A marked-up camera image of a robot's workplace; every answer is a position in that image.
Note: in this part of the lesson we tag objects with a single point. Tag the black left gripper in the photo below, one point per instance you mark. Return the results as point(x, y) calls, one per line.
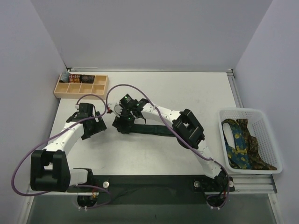
point(97, 124)

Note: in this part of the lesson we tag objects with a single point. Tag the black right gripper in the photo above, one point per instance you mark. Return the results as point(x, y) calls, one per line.
point(122, 126)

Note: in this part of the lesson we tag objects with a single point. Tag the dark green tie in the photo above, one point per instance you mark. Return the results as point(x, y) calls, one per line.
point(128, 125)

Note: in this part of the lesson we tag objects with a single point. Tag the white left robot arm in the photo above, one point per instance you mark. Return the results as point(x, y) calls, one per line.
point(49, 169)

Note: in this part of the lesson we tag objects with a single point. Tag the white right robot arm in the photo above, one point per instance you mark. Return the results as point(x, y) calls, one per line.
point(144, 117)

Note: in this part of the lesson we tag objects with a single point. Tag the wooden compartment organizer box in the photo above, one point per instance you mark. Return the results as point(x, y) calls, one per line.
point(90, 91)

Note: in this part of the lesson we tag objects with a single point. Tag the dark brown rolled tie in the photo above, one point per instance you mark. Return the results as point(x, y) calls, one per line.
point(87, 79)

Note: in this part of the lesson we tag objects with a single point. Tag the red patterned rolled tie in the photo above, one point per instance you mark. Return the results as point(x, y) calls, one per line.
point(75, 78)

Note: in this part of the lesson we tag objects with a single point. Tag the grey rolled tie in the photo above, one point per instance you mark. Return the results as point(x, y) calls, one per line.
point(65, 77)

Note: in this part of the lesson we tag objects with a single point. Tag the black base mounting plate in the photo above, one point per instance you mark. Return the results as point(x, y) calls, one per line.
point(154, 190)

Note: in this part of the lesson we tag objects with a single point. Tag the blue yellow patterned tie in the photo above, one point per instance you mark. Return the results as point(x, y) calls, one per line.
point(237, 155)

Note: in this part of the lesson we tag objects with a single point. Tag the white plastic basket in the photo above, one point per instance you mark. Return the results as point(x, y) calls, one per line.
point(258, 127)

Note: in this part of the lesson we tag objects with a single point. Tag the brown green patterned tie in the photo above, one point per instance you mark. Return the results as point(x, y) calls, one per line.
point(251, 143)

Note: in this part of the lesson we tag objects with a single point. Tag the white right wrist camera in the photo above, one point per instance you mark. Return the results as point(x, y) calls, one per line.
point(111, 108)

